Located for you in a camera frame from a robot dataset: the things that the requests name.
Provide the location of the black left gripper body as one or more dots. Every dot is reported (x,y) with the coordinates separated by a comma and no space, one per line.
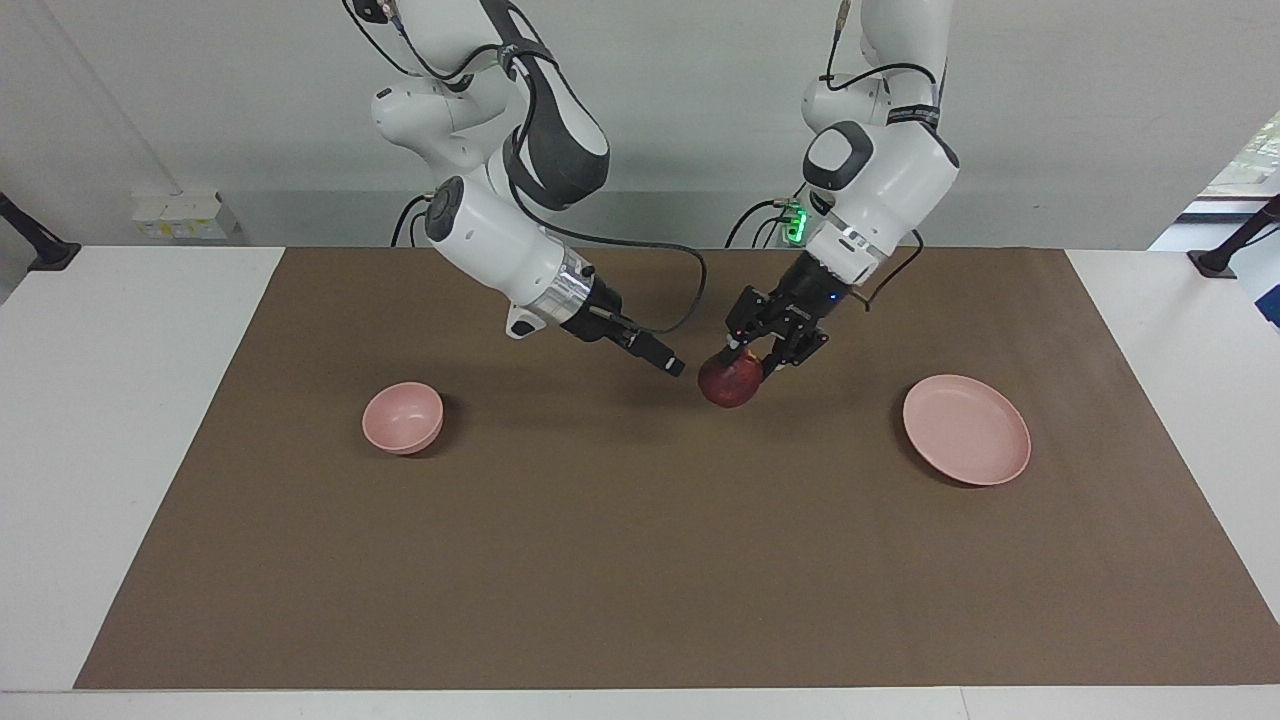
(808,285)

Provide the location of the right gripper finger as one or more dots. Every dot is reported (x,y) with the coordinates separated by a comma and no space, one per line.
(650,340)
(655,360)

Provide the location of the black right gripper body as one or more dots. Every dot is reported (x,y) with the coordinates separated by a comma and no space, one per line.
(598,305)

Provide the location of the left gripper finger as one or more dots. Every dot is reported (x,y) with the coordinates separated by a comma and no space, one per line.
(797,345)
(748,318)

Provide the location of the dark red apple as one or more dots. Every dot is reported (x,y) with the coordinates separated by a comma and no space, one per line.
(728,385)

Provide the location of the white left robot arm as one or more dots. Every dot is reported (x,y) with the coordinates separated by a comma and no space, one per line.
(890,170)

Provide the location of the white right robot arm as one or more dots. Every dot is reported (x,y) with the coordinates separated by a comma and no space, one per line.
(490,240)

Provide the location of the pink plate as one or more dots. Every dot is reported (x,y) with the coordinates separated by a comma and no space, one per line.
(968,430)

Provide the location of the pink bowl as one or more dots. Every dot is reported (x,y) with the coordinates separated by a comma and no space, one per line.
(402,415)

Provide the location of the green lit control box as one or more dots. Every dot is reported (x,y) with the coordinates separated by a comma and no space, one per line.
(796,222)

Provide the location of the brown table mat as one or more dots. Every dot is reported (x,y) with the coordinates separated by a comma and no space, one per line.
(640,550)

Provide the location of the black stand foot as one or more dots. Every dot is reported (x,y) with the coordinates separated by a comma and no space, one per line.
(1235,245)
(40,245)

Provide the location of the white wall socket box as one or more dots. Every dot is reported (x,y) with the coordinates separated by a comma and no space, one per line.
(185,215)

